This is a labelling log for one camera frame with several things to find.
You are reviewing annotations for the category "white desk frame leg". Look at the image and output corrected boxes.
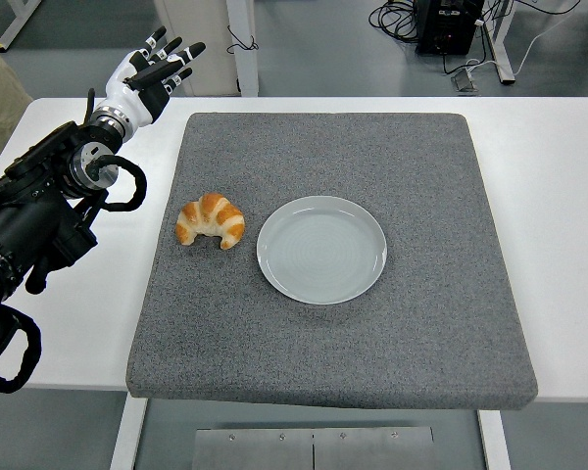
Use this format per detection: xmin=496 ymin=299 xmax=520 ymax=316
xmin=483 ymin=0 xmax=516 ymax=87

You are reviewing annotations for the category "thin white cable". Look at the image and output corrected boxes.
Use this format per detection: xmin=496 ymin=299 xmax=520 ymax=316
xmin=463 ymin=17 xmax=584 ymax=77

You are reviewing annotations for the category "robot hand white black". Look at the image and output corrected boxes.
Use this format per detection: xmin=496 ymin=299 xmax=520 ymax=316
xmin=100 ymin=24 xmax=208 ymax=129

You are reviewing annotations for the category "white slanted desk leg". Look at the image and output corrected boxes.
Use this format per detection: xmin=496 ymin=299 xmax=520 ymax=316
xmin=0 ymin=0 xmax=43 ymax=53

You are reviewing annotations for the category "black computer box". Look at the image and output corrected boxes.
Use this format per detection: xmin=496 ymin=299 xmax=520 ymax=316
xmin=414 ymin=0 xmax=486 ymax=56

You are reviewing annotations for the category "grey felt mat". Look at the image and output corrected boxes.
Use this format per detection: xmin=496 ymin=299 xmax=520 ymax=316
xmin=124 ymin=112 xmax=539 ymax=411

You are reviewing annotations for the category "black cable bundle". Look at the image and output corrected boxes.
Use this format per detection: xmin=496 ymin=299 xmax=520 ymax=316
xmin=368 ymin=0 xmax=422 ymax=46

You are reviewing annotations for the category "grey round plate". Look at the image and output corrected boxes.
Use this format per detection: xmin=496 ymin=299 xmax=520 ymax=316
xmin=256 ymin=195 xmax=388 ymax=306

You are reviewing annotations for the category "grey metal plate with screws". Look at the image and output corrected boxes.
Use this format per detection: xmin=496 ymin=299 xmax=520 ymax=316
xmin=194 ymin=426 xmax=435 ymax=470

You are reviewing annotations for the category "white table leg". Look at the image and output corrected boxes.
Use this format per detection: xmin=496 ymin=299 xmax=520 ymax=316
xmin=108 ymin=394 xmax=149 ymax=470
xmin=476 ymin=408 xmax=513 ymax=470

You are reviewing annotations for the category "small grey foot pedal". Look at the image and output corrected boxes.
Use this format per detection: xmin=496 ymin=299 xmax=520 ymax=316
xmin=450 ymin=68 xmax=480 ymax=94

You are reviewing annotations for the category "croissant bread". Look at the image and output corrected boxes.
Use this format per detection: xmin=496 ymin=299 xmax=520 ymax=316
xmin=174 ymin=192 xmax=246 ymax=251

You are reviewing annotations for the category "person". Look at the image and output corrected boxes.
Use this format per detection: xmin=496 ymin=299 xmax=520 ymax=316
xmin=0 ymin=26 xmax=34 ymax=185

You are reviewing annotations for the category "thin black cable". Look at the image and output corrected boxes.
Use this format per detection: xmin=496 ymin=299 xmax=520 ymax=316
xmin=224 ymin=23 xmax=260 ymax=54

